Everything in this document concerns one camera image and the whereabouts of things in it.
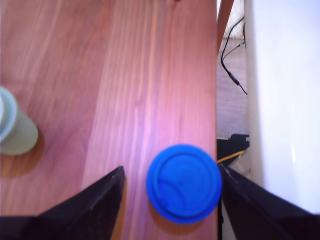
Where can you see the white cabinet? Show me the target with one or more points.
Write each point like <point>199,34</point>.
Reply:
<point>282,100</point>

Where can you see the pale green coffee capsule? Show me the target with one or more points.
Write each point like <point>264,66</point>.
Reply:
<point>17,135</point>

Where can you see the wooden table leg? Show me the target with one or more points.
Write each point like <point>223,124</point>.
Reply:
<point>223,22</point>

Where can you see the blue coffee capsule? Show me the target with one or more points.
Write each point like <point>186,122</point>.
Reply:
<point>183,183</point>

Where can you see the black metal bracket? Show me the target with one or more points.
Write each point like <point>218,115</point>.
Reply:
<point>230,147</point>

